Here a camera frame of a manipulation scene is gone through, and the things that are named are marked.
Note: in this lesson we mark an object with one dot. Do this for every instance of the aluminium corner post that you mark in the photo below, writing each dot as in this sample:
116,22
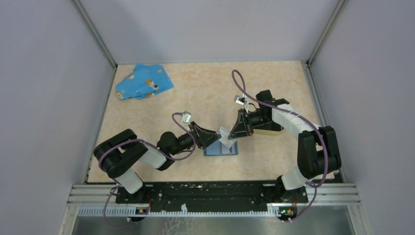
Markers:
340,6
88,22

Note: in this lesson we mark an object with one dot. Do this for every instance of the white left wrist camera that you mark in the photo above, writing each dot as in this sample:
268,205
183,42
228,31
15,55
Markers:
186,118

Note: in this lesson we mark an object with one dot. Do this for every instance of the gold oval tray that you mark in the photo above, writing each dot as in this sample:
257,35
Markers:
269,132

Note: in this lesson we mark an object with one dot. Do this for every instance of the white credit card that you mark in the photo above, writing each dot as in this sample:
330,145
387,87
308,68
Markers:
225,140

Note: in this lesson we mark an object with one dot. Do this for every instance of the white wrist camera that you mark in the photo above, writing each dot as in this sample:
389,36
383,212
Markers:
242,100
186,118

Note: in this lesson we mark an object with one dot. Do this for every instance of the left aluminium corner post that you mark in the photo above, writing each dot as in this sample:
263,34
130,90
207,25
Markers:
88,22

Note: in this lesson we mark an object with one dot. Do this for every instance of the right aluminium corner post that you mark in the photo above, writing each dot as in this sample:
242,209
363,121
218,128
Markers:
340,6

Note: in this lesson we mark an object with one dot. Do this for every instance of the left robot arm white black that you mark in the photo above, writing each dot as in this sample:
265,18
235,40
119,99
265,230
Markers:
117,155

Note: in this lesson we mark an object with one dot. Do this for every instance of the blue patterned cloth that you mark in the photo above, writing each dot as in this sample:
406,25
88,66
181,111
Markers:
144,81

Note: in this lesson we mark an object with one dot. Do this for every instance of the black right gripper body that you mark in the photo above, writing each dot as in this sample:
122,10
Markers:
257,119

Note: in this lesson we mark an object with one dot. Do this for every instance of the blue card holder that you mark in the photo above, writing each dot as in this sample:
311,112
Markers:
219,149

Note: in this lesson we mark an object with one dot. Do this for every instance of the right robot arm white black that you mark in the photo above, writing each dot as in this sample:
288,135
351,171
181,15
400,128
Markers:
317,151

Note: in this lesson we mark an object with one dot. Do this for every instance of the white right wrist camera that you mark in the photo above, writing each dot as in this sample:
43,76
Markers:
242,100

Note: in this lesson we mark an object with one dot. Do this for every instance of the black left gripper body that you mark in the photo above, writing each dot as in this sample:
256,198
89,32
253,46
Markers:
186,141

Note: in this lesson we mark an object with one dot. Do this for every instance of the white cable duct strip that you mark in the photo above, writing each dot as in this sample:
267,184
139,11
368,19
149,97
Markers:
132,211

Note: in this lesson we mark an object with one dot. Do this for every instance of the aluminium frame rail front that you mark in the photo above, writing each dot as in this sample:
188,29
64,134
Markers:
341,194

